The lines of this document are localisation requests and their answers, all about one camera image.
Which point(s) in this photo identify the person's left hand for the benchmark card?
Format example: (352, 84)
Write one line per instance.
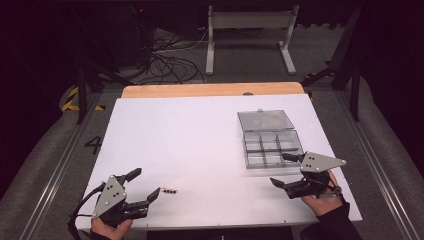
(111, 230)

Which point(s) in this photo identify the yellow and black floor tape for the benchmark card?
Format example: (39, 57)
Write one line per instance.
(70, 100)

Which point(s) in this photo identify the white board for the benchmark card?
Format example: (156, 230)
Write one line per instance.
(186, 143)

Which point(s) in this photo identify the person's right hand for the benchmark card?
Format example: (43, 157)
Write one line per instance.
(321, 204)

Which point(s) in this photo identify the wooden table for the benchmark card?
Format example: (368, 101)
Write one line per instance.
(200, 90)

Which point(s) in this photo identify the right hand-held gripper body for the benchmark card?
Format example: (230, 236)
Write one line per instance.
(318, 162)

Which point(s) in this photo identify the white metal stand frame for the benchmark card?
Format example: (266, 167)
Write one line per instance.
(248, 20)

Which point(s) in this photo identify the metal floor rail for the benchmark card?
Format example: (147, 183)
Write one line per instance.
(376, 166)
(56, 173)

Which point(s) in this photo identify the black equipment case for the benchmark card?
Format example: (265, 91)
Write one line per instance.
(133, 36)

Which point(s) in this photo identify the black metal stand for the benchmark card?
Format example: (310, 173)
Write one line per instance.
(355, 90)
(81, 96)

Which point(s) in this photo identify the clear plastic compartment box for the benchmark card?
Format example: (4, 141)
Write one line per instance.
(270, 140)

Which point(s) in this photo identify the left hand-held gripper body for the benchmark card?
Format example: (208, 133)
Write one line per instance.
(109, 196)

